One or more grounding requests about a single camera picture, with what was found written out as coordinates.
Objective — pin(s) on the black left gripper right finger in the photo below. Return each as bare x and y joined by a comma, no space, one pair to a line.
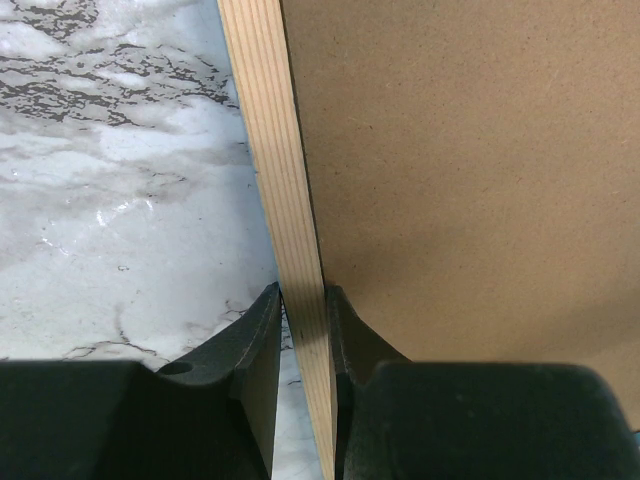
399,419

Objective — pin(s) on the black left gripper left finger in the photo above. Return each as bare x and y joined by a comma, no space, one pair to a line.
209,414

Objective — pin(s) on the blue picture frame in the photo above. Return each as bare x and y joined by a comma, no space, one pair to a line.
256,42

